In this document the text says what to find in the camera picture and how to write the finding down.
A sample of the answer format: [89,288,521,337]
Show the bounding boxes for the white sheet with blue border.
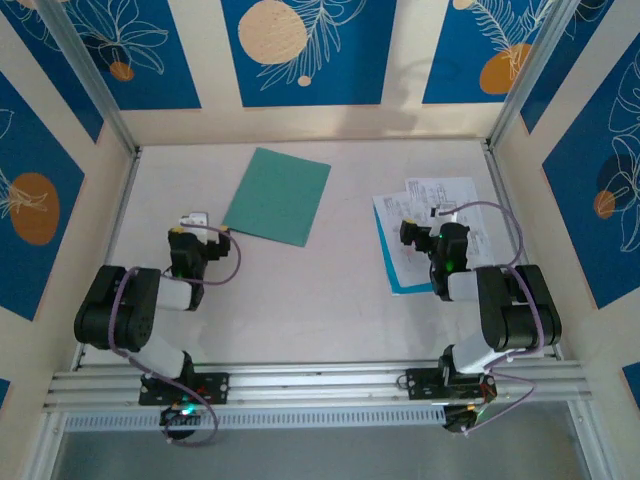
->
[372,191,437,297]

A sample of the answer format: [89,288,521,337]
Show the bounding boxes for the white bracket drawing sheet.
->
[403,175,497,269]

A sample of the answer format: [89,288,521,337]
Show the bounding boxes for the green paper folder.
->
[221,146,333,248]

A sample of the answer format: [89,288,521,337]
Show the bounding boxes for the black base connector module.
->
[442,404,482,434]
[158,403,202,432]

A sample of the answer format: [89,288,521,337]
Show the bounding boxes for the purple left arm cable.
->
[108,224,244,447]

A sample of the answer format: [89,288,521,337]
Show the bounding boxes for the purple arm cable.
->
[433,200,547,437]
[108,224,244,447]

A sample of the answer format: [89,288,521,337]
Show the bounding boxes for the aluminium table side rail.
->
[72,147,144,371]
[481,139,564,361]

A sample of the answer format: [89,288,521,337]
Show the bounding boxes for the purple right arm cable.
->
[433,200,547,437]

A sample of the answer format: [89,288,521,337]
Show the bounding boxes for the blue floral wall panel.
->
[422,0,557,105]
[221,0,399,108]
[542,47,640,310]
[64,0,202,112]
[0,72,86,322]
[0,9,105,145]
[519,0,617,135]

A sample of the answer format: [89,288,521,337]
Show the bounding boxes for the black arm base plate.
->
[405,367,497,402]
[138,372,231,406]

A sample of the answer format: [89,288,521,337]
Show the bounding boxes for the aluminium frame post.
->
[33,0,144,157]
[485,0,589,151]

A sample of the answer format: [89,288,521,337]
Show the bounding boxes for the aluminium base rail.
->
[42,358,594,414]

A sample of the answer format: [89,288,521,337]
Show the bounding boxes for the grey slotted cable duct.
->
[62,405,446,432]

